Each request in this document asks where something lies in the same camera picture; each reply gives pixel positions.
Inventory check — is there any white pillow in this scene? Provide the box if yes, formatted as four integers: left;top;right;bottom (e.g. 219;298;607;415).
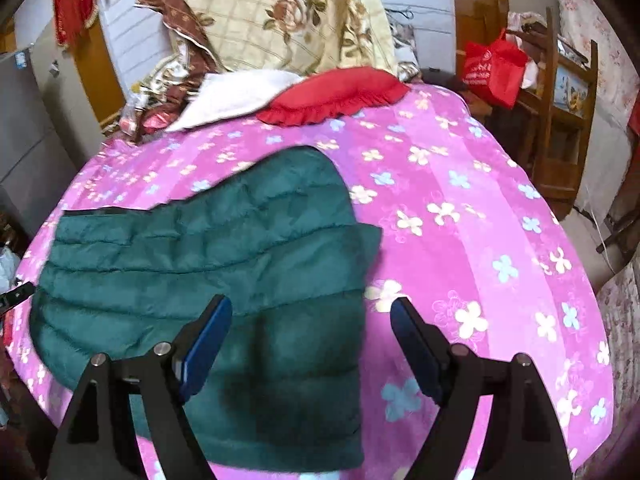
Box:
167;70;303;133

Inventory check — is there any floral curtain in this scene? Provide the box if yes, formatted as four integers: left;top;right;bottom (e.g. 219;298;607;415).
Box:
552;0;640;133

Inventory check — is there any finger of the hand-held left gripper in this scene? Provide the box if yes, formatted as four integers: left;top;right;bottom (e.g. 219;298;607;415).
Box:
0;281;36;311

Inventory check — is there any brown patterned blanket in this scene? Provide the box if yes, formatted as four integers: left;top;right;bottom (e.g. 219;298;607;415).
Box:
132;0;226;133

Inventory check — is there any wooden side shelf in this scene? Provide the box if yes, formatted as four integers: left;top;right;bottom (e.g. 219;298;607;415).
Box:
505;7;599;221

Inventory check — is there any pink floral bed sheet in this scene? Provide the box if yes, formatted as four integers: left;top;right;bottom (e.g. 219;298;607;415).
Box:
10;80;616;480

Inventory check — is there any floral cloth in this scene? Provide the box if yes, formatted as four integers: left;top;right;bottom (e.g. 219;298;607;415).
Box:
597;265;640;461

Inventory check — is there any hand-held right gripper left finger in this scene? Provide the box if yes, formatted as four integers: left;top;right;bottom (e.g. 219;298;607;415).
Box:
47;294;233;480

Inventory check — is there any white cable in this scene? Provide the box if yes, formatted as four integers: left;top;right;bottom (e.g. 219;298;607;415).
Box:
575;200;617;272

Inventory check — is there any red shopping bag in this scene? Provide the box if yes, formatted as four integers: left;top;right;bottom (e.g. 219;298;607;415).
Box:
462;30;531;110

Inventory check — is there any red hanging decoration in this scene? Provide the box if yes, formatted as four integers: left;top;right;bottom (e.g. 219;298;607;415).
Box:
50;0;101;51

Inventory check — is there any grey cabinet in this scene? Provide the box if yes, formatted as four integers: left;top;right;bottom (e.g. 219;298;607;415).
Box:
0;50;58;241

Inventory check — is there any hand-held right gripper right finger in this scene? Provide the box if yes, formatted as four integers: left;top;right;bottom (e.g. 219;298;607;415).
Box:
390;297;573;480

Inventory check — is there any red ruffled cushion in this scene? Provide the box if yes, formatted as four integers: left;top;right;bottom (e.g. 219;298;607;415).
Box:
256;66;411;127

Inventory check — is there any green puffer jacket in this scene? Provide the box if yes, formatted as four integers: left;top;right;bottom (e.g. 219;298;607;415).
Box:
29;145;383;472

